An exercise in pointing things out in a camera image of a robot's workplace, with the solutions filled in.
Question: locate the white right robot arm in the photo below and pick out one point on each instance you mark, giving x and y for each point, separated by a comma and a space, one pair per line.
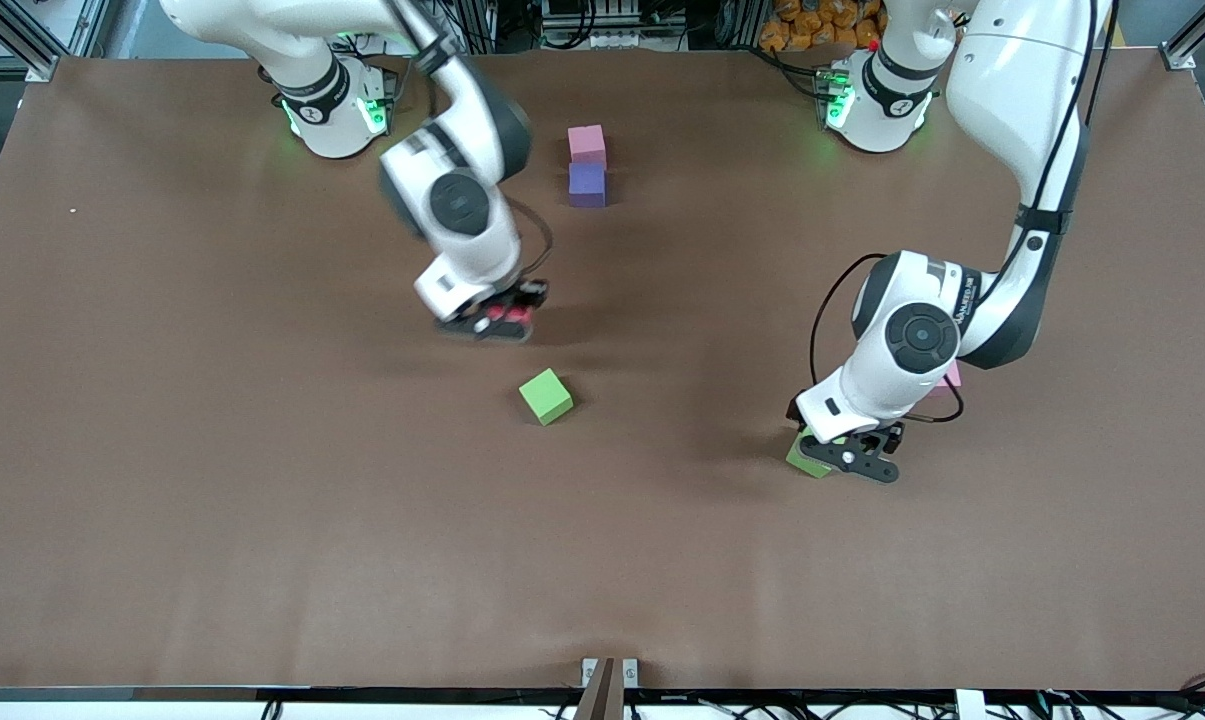
457, 205

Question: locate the pink foam block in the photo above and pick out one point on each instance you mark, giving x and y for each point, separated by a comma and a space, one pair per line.
587, 143
953, 377

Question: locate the purple foam block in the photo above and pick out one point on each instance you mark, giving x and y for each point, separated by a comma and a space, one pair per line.
587, 185

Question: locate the brown table cover sheet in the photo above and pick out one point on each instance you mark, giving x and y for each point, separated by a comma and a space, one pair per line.
262, 520

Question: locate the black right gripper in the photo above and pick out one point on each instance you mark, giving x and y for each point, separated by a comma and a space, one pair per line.
528, 297

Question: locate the bag of orange items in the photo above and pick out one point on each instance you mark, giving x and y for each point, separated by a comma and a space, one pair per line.
817, 25

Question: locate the white electronics unit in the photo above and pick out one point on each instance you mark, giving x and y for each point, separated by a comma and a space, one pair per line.
612, 25

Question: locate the aluminium frame bar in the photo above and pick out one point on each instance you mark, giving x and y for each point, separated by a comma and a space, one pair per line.
1202, 30
12, 30

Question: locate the camera mount post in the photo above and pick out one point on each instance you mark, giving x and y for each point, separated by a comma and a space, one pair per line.
604, 690

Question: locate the green foam block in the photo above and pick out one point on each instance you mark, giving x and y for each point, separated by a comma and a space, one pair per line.
545, 396
800, 462

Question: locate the red foam block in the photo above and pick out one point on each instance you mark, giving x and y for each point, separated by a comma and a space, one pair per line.
510, 317

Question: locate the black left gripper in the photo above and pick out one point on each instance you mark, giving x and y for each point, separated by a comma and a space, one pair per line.
893, 434

